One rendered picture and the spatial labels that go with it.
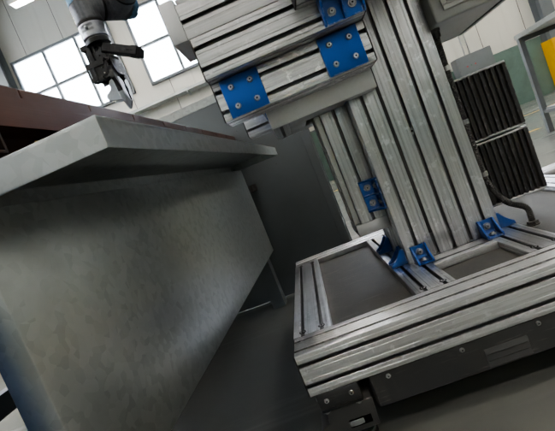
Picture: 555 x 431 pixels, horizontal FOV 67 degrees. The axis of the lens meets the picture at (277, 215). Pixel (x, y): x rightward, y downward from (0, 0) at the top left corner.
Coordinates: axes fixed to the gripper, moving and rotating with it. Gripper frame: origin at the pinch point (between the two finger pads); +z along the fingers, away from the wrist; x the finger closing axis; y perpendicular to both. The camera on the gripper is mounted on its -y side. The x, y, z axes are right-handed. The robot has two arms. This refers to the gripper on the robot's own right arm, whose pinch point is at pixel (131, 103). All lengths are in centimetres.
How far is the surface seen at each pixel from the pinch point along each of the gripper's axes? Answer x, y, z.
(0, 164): 85, -19, 25
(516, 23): -935, -552, -81
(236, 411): 13, 2, 93
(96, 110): 42.9, -9.7, 11.3
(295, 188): -81, -28, 44
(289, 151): -81, -32, 27
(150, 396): 70, -14, 57
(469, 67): -893, -411, -28
